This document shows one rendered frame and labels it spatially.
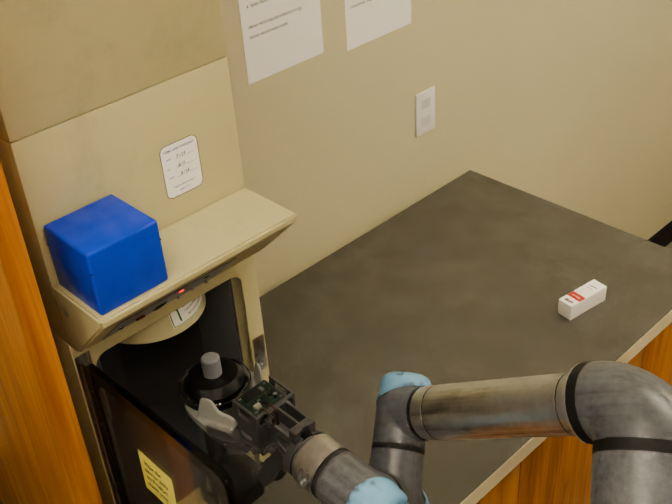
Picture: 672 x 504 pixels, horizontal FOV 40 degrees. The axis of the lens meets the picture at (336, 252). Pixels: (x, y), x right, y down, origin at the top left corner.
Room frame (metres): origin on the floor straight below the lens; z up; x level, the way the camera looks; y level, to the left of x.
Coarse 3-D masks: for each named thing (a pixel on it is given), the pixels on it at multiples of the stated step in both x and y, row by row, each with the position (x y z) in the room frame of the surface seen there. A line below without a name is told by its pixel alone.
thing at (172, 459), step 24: (96, 384) 0.93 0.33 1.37; (120, 408) 0.89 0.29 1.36; (144, 408) 0.85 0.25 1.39; (120, 432) 0.90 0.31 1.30; (144, 432) 0.85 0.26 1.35; (168, 432) 0.80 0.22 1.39; (120, 456) 0.92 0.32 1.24; (168, 456) 0.81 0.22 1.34; (192, 456) 0.77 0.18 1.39; (120, 480) 0.93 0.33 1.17; (144, 480) 0.87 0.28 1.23; (192, 480) 0.77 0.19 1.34; (216, 480) 0.73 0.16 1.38
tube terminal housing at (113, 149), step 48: (144, 96) 1.08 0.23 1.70; (192, 96) 1.13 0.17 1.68; (0, 144) 0.98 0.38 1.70; (48, 144) 0.99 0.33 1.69; (96, 144) 1.03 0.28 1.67; (144, 144) 1.07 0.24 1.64; (48, 192) 0.98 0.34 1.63; (96, 192) 1.02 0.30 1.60; (144, 192) 1.06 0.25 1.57; (192, 192) 1.11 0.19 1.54; (48, 288) 0.96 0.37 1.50; (240, 288) 1.18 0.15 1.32; (240, 336) 1.17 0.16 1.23; (96, 480) 0.99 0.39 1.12
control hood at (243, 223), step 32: (192, 224) 1.08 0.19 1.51; (224, 224) 1.07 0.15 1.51; (256, 224) 1.06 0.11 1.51; (288, 224) 1.08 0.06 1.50; (192, 256) 1.00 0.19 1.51; (224, 256) 1.00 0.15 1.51; (64, 288) 0.95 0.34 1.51; (160, 288) 0.93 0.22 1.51; (64, 320) 0.95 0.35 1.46; (96, 320) 0.88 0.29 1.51
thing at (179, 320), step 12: (192, 300) 1.13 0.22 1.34; (204, 300) 1.15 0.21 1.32; (180, 312) 1.10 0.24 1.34; (192, 312) 1.11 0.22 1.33; (156, 324) 1.08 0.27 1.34; (168, 324) 1.08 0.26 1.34; (180, 324) 1.09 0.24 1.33; (192, 324) 1.10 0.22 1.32; (132, 336) 1.07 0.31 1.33; (144, 336) 1.07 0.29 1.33; (156, 336) 1.07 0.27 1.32; (168, 336) 1.07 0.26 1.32
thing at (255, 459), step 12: (180, 384) 1.03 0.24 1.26; (228, 396) 1.00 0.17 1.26; (192, 408) 0.99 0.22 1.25; (228, 408) 0.99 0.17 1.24; (192, 420) 1.01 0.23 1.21; (204, 432) 0.99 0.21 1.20; (204, 444) 0.99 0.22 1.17; (216, 444) 0.99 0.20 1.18; (216, 456) 0.99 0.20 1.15; (228, 456) 0.99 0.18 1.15; (240, 456) 0.99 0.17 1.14; (252, 456) 1.01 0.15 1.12; (228, 468) 0.99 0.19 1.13; (240, 468) 0.99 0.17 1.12; (252, 468) 1.00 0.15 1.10; (240, 480) 0.99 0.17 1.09; (252, 480) 1.00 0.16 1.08; (240, 492) 0.99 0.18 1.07
